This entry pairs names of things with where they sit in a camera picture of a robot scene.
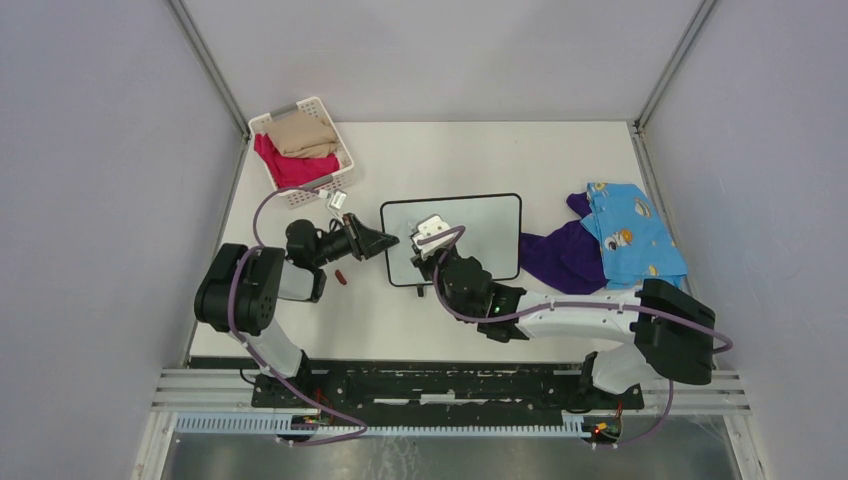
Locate beige folded cloth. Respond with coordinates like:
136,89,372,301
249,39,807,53
265,111,339,158

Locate purple cloth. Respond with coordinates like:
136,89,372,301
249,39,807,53
519,192,608,295

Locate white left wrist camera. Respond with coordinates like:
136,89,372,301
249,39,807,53
318,189,347,212

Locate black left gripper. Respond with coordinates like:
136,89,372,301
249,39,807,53
312,212,399,268

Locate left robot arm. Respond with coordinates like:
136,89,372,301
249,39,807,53
193,213,399,408

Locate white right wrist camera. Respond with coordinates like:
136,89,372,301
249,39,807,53
410,214,465,260

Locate black framed whiteboard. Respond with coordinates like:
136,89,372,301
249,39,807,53
380,193,523,287

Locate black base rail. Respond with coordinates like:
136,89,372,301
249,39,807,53
292,359,645,428

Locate magenta cloth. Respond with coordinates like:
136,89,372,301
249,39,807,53
254,134,339,188

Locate white plastic basket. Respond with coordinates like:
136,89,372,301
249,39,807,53
248,96,358,208

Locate blue patterned cloth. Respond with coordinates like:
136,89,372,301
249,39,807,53
581,182,688,290

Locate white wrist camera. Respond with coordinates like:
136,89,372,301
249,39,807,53
410,214,465,260
318,189,347,212

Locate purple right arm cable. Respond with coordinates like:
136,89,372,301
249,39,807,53
414,225,735,449

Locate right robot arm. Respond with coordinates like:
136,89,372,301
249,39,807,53
411,247,715,408

